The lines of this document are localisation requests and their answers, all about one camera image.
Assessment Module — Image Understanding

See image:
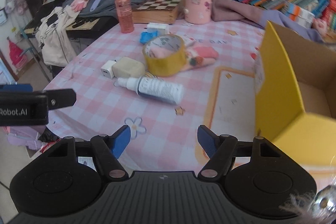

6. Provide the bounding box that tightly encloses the white charger adapter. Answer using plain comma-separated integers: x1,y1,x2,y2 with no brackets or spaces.
100,60,116,79

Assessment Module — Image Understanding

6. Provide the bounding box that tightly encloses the white spray bottle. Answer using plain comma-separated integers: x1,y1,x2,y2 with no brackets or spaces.
117,76,184,105

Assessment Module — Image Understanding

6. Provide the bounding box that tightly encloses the pink fuzzy sock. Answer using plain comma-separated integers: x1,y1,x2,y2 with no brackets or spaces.
149,43,219,71

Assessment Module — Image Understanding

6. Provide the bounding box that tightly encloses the yellow tape roll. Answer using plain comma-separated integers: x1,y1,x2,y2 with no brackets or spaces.
142,34,186,77

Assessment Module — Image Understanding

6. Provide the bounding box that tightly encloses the blue plastic clip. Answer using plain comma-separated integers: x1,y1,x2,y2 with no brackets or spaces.
139,31,159,44

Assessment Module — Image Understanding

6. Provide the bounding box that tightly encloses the small white printed box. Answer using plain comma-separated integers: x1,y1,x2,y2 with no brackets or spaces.
146,23,170,36

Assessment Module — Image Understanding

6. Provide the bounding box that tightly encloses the yellow cardboard box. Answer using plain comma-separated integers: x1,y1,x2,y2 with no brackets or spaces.
255,22,335,166

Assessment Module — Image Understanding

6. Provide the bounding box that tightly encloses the pink glove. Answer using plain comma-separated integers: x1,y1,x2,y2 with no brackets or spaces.
71,0,89,12

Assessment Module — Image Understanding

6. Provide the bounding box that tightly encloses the grey clothing pile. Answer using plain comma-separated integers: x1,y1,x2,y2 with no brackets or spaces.
79,0,144,18

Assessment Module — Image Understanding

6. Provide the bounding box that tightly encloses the pink purple cloth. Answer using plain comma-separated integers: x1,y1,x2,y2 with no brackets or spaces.
211,0,326,43

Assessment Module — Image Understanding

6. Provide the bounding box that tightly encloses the pink spray bottle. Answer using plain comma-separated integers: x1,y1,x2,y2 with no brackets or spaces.
115,0,134,34

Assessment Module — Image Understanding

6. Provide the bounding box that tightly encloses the wooden chess board box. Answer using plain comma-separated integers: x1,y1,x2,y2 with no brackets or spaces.
132,0,185,25

